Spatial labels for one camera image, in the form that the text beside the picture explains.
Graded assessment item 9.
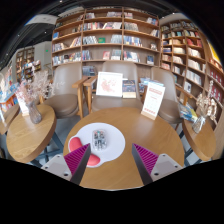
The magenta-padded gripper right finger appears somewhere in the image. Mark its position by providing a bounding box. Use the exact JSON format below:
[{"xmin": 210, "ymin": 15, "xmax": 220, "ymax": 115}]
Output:
[{"xmin": 131, "ymin": 143, "xmax": 184, "ymax": 186}]

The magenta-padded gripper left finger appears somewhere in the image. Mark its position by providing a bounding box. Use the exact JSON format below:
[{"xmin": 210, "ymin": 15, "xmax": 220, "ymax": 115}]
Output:
[{"xmin": 41, "ymin": 143, "xmax": 92, "ymax": 186}]

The transparent computer mouse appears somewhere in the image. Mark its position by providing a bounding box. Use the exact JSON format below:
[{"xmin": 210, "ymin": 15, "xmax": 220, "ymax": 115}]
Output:
[{"xmin": 91, "ymin": 129, "xmax": 108, "ymax": 150}]

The white mouse pad red rest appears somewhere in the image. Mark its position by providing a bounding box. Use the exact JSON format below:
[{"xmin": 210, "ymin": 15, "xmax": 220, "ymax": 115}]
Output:
[{"xmin": 67, "ymin": 122, "xmax": 127, "ymax": 168}]

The round wooden side table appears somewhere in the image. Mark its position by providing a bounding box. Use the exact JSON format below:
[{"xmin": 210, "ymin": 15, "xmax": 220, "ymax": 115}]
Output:
[
  {"xmin": 0, "ymin": 104, "xmax": 21, "ymax": 136},
  {"xmin": 181, "ymin": 118, "xmax": 218, "ymax": 163},
  {"xmin": 5, "ymin": 103, "xmax": 64, "ymax": 168}
]

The white sign on wooden base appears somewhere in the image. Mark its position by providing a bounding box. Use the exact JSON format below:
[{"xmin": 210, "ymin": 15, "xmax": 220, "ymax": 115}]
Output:
[{"xmin": 140, "ymin": 81, "xmax": 166, "ymax": 121}]

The glass vase with dried flowers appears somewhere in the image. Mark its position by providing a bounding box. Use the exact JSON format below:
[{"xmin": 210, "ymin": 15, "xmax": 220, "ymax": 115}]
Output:
[
  {"xmin": 191, "ymin": 79, "xmax": 219, "ymax": 134},
  {"xmin": 14, "ymin": 69, "xmax": 51, "ymax": 125}
]

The tan armchair holding framed picture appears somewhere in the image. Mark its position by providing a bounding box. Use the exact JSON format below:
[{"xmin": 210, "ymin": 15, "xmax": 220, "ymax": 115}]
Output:
[{"xmin": 83, "ymin": 60, "xmax": 148, "ymax": 113}]

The dark cover book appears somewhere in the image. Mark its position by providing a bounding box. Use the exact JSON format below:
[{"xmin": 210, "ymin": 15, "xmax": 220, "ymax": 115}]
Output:
[{"xmin": 121, "ymin": 79, "xmax": 137, "ymax": 99}]

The stack of light blue books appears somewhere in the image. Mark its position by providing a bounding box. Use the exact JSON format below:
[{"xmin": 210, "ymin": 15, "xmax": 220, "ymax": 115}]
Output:
[{"xmin": 138, "ymin": 77, "xmax": 165, "ymax": 91}]

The white framed floral picture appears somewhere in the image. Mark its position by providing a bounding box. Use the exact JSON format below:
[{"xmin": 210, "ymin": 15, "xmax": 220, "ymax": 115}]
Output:
[{"xmin": 95, "ymin": 71, "xmax": 124, "ymax": 98}]

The distant low bookshelf unit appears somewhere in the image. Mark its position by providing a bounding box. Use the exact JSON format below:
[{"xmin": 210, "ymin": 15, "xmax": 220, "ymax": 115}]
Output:
[{"xmin": 14, "ymin": 46, "xmax": 43, "ymax": 83}]

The wide wooden bookshelf unit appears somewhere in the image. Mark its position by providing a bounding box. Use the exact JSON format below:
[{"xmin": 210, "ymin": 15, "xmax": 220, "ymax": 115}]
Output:
[{"xmin": 50, "ymin": 7, "xmax": 161, "ymax": 68}]

